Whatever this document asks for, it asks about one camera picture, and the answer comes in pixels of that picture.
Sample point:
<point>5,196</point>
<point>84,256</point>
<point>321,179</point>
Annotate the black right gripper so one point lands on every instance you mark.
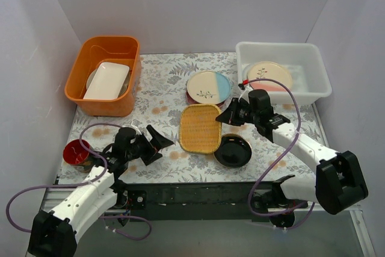
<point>235,112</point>

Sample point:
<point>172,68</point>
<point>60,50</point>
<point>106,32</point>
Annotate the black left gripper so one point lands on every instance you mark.
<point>149,148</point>

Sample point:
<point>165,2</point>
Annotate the yellow woven bamboo tray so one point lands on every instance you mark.
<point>199,132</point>

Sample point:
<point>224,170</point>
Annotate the cream and pink plate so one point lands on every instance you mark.
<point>270,70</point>

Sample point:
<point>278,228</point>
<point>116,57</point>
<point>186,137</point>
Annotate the white ribbed soup plate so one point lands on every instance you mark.
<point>245,71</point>

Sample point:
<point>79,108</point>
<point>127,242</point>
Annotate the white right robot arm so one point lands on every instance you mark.
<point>338,182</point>

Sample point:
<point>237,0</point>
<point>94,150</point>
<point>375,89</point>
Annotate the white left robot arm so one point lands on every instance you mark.
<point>57,232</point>

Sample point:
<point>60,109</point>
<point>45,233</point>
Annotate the white plastic bin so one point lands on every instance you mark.
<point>298,66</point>

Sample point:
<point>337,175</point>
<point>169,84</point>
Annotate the orange plastic bin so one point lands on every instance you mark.
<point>116,49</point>

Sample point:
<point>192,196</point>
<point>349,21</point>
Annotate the cream and blue plate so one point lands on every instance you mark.
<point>208,87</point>

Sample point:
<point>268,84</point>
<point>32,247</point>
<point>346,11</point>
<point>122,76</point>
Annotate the black gold-rimmed bowl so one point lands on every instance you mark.
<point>233,152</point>

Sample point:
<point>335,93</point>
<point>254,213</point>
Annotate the floral table mat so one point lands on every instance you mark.
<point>161,102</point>

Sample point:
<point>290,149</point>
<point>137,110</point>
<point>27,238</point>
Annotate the dark pink scalloped plate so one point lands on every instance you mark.
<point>191,101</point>

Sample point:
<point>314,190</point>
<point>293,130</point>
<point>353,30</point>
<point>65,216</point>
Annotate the red lacquer cup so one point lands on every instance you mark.
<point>75,155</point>

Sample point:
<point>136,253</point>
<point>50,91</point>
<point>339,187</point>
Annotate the white rectangular dish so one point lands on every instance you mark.
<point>107,82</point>

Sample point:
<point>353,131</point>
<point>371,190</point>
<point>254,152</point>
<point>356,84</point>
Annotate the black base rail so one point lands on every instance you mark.
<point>199,201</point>

